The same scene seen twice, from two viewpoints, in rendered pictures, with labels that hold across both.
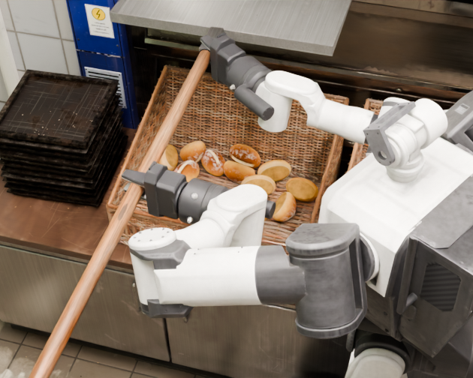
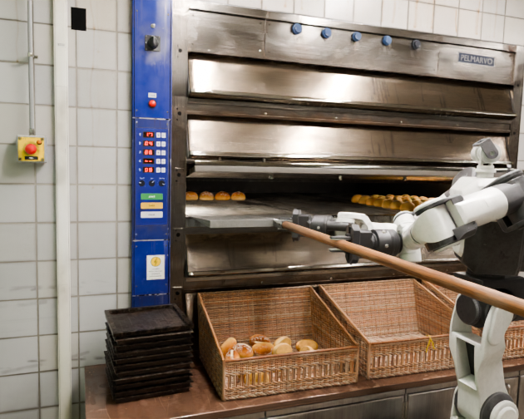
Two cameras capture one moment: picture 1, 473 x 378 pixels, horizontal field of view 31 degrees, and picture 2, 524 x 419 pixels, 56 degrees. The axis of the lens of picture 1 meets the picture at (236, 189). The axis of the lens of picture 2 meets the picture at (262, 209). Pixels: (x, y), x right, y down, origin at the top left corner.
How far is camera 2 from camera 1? 1.59 m
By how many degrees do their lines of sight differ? 52
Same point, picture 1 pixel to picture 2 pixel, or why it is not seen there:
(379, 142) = (490, 145)
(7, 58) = (67, 320)
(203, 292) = (485, 206)
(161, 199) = (363, 242)
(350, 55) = (308, 258)
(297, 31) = not seen: hidden behind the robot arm
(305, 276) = (521, 186)
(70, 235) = (187, 408)
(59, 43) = (115, 298)
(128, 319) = not seen: outside the picture
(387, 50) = (324, 252)
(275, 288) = (513, 194)
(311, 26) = not seen: hidden behind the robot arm
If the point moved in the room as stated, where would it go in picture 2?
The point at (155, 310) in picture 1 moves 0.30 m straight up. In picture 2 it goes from (462, 231) to (471, 110)
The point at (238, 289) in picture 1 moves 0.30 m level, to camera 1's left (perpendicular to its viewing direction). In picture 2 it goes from (499, 199) to (433, 204)
